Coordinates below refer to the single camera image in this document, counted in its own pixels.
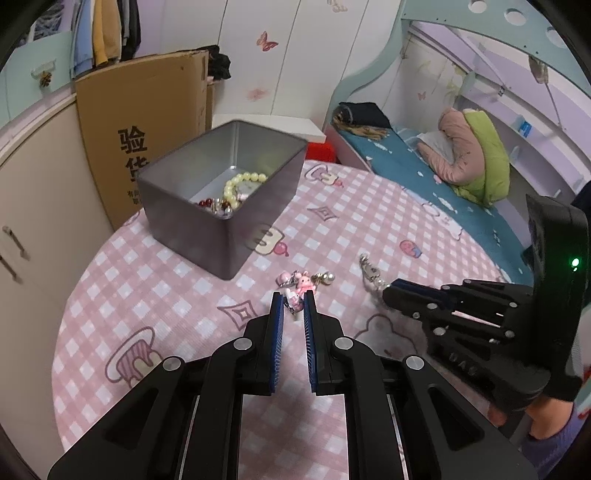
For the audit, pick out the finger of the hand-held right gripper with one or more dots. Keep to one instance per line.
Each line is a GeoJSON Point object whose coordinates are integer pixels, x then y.
{"type": "Point", "coordinates": [420, 290]}
{"type": "Point", "coordinates": [415, 310]}

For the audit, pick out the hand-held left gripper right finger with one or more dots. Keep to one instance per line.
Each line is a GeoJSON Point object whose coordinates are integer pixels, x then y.
{"type": "Point", "coordinates": [310, 341]}

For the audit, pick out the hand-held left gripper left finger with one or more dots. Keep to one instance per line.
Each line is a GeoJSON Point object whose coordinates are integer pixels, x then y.
{"type": "Point", "coordinates": [277, 341]}

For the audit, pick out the grey tin box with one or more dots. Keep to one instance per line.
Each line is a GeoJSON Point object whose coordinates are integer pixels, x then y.
{"type": "Point", "coordinates": [184, 221]}

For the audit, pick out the person's right forearm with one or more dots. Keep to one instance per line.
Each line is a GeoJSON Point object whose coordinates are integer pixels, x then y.
{"type": "Point", "coordinates": [554, 443]}

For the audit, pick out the blue printed bedsheet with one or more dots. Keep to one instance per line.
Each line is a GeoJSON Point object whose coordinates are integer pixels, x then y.
{"type": "Point", "coordinates": [415, 184]}

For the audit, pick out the pink checked tablecloth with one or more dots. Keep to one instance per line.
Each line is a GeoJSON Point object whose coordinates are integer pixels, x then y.
{"type": "Point", "coordinates": [184, 286]}

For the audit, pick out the white pillow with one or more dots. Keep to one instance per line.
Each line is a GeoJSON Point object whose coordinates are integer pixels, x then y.
{"type": "Point", "coordinates": [436, 145]}

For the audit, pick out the green blanket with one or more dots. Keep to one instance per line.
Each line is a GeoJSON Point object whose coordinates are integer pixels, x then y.
{"type": "Point", "coordinates": [491, 161]}

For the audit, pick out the pink pillow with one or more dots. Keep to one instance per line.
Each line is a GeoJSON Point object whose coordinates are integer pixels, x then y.
{"type": "Point", "coordinates": [461, 147]}

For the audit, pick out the folded tan clothes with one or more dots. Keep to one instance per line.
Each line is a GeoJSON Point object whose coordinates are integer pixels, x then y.
{"type": "Point", "coordinates": [364, 131]}

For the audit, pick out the red storage box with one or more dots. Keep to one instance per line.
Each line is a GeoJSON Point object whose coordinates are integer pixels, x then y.
{"type": "Point", "coordinates": [321, 151]}

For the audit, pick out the small blue box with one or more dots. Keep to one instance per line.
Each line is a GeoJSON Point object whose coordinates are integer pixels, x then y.
{"type": "Point", "coordinates": [522, 124]}

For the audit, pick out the folded dark clothes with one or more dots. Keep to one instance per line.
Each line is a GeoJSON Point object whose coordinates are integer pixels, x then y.
{"type": "Point", "coordinates": [367, 114]}

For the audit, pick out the white board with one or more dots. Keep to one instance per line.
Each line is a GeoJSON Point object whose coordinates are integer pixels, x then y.
{"type": "Point", "coordinates": [277, 123]}

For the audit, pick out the grey clip lamp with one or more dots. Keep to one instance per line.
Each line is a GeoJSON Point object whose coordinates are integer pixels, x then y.
{"type": "Point", "coordinates": [539, 70]}

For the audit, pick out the faded pink butterfly sticker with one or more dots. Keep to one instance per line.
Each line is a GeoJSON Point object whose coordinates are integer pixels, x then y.
{"type": "Point", "coordinates": [258, 94]}

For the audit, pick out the white wardrobe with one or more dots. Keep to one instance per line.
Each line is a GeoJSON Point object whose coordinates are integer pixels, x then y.
{"type": "Point", "coordinates": [300, 69]}

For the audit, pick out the large cardboard box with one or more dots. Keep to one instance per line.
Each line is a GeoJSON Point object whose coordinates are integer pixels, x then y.
{"type": "Point", "coordinates": [152, 106]}

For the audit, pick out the beige cabinet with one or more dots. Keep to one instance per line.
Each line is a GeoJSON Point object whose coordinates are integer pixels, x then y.
{"type": "Point", "coordinates": [37, 207]}

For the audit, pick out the black clothes pile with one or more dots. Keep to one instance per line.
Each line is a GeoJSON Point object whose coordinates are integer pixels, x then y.
{"type": "Point", "coordinates": [221, 64]}

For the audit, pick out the cream butterfly sticker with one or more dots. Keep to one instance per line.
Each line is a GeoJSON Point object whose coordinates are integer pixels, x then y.
{"type": "Point", "coordinates": [337, 4]}

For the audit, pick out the dark hanging jackets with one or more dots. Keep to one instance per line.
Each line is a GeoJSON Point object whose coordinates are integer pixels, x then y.
{"type": "Point", "coordinates": [129, 27]}

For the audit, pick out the pine cone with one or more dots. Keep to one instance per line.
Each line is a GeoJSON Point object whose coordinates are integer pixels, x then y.
{"type": "Point", "coordinates": [45, 80]}

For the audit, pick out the yellow hanging jacket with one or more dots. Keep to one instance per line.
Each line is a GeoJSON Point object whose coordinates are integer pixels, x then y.
{"type": "Point", "coordinates": [105, 32]}

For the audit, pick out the light blue hanging shirt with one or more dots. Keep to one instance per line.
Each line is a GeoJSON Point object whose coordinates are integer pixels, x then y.
{"type": "Point", "coordinates": [85, 41]}

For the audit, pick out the mint drawer cabinet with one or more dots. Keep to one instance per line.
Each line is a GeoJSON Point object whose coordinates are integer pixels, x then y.
{"type": "Point", "coordinates": [27, 69]}

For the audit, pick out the mint bunk bed frame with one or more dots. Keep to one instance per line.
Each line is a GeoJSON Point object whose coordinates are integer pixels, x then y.
{"type": "Point", "coordinates": [369, 69]}

